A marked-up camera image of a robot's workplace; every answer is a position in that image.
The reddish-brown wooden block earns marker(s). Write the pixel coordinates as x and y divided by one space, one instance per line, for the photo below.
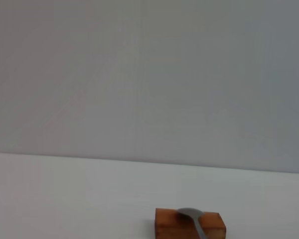
169 224

